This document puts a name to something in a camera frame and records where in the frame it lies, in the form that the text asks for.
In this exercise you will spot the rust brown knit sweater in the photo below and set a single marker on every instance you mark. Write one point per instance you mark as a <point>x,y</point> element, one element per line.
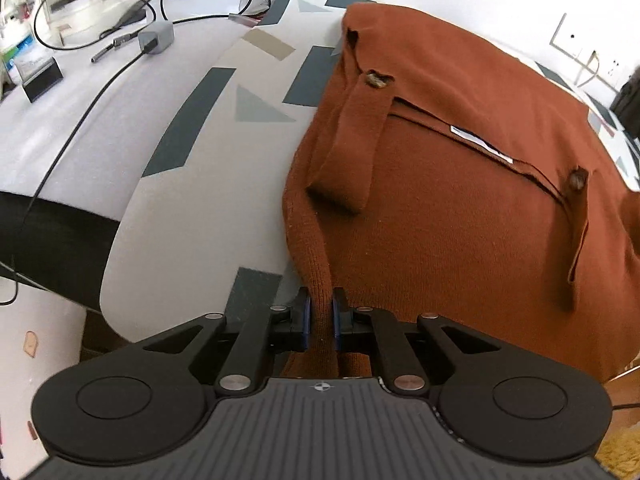
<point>450,210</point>

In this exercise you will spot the flat black device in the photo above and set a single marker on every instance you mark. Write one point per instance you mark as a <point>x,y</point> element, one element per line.
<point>131,15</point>

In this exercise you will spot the white wall socket plate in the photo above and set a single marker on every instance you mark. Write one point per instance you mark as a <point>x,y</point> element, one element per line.
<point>618,71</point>

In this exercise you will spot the yellow rug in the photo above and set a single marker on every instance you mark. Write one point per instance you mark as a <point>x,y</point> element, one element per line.
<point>622,455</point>

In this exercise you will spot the white wall plate with hole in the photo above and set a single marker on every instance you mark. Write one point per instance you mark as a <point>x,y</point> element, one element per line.
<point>567,35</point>

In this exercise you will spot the metal plug connector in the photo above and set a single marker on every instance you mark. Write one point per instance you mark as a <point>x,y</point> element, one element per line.
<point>117,45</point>

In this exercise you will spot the small black box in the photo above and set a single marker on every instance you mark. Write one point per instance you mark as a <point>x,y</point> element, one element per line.
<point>44,81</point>

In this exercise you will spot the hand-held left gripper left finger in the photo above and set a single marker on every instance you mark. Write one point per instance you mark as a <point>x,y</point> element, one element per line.
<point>306,320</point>

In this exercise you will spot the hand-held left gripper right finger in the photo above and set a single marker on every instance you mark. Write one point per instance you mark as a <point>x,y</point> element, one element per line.
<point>337,320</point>

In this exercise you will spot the geometric patterned tablecloth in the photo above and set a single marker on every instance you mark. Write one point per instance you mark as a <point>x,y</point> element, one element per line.
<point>210,200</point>

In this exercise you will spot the grey power adapter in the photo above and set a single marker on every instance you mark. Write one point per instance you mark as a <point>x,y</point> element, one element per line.
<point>156,39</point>

